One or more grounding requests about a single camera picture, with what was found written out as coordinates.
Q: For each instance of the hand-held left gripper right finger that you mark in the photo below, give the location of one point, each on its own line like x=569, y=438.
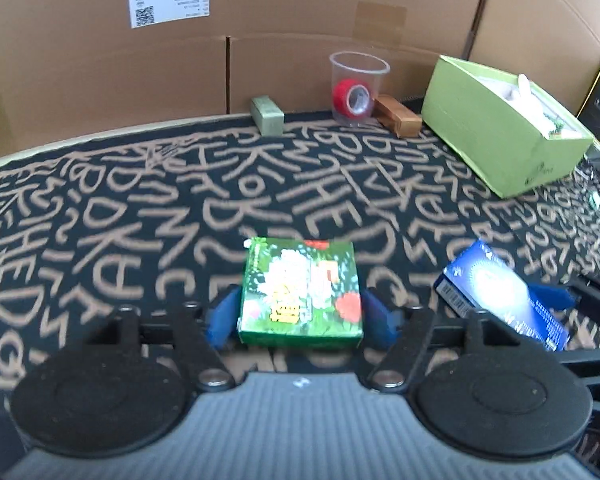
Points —
x=380, y=317

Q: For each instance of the white shipping label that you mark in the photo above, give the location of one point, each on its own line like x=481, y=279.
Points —
x=180, y=0

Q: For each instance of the dark blue box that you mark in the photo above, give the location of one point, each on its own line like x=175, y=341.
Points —
x=495, y=285

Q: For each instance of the brown wooden box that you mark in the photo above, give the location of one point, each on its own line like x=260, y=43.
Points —
x=400, y=117

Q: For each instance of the green floral box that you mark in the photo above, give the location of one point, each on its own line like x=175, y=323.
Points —
x=300, y=290

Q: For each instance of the light green cardboard box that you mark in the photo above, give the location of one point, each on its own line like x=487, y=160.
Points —
x=480, y=125

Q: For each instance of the brown cardboard barrier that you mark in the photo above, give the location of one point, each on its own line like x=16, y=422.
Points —
x=105, y=75

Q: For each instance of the black letter-patterned mat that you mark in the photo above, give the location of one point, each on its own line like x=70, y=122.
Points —
x=130, y=210

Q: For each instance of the small grey-green box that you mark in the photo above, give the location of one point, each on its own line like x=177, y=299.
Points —
x=267, y=117

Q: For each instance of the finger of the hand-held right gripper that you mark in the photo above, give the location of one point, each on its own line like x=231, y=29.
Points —
x=552, y=296
x=590, y=357

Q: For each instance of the clear plastic cup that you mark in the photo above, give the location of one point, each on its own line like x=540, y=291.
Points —
x=360, y=67

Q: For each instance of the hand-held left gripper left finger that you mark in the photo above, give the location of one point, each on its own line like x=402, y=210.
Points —
x=222, y=317

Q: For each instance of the red tape roll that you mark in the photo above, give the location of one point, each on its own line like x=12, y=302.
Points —
x=341, y=97

